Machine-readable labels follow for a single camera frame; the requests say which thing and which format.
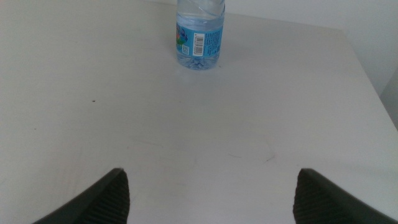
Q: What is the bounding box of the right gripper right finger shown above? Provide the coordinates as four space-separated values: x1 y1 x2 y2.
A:
292 168 398 224

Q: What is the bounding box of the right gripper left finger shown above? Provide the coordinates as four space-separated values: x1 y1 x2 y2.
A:
30 167 131 224

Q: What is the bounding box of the clear water bottle blue cap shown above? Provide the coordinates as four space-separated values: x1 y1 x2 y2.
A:
175 0 226 71

